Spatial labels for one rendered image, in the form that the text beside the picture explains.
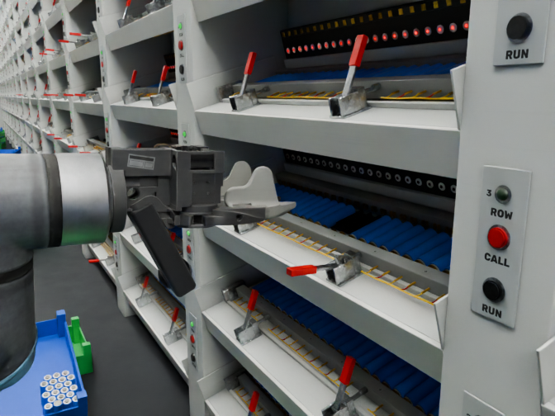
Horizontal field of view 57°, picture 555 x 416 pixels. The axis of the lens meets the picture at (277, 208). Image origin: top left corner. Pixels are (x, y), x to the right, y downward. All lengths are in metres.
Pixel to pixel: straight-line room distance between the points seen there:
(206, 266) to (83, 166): 0.56
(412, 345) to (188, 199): 0.27
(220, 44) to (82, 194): 0.56
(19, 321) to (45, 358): 0.90
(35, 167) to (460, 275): 0.38
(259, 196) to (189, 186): 0.09
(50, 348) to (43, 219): 0.99
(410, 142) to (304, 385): 0.43
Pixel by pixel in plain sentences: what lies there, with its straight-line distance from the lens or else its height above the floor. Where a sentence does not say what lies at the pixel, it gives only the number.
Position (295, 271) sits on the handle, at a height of 0.52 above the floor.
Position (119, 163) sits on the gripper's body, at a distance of 0.52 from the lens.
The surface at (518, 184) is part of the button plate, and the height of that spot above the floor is 0.65.
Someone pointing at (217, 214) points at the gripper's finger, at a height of 0.59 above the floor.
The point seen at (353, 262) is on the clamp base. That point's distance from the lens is 0.63.
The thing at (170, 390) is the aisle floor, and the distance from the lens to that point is 1.36.
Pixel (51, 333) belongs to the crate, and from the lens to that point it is 1.50.
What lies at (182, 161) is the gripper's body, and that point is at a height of 0.65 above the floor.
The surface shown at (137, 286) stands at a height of 0.11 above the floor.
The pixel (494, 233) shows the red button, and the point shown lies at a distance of 0.43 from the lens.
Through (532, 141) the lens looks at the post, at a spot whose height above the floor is 0.68.
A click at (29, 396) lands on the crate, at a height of 0.04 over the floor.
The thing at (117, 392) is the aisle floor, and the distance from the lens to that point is 1.38.
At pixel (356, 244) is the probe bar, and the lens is 0.65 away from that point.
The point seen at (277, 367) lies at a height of 0.30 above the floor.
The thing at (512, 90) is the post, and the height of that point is 0.72.
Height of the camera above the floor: 0.71
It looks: 13 degrees down
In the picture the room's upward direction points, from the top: straight up
